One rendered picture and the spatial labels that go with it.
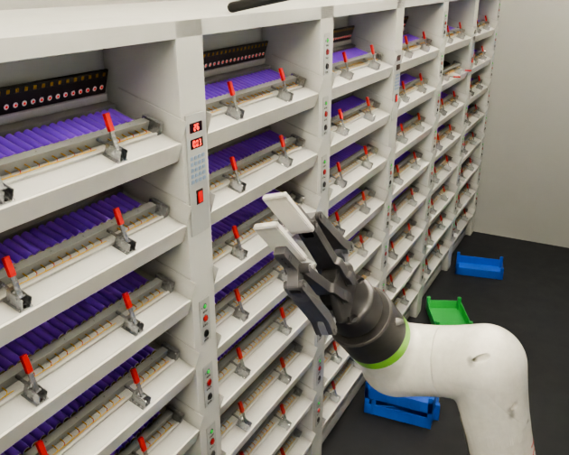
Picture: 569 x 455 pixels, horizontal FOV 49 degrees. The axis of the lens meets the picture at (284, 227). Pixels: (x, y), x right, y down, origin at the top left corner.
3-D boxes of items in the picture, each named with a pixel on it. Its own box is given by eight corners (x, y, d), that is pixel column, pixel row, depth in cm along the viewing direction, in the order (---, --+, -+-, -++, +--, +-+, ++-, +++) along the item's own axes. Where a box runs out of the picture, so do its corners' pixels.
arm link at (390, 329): (415, 301, 87) (407, 364, 82) (340, 304, 93) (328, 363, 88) (400, 280, 83) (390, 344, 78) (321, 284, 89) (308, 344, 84)
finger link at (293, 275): (296, 270, 73) (290, 292, 71) (275, 246, 69) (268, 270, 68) (307, 269, 72) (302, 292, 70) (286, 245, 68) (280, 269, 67)
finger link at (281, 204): (313, 232, 72) (314, 227, 73) (284, 196, 68) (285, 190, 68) (291, 235, 74) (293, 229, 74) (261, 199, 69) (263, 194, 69)
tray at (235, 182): (313, 165, 202) (327, 126, 196) (206, 227, 153) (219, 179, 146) (261, 140, 209) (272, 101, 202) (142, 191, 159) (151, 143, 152)
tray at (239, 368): (311, 321, 224) (322, 291, 217) (216, 420, 174) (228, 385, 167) (263, 293, 230) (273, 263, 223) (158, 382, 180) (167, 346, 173)
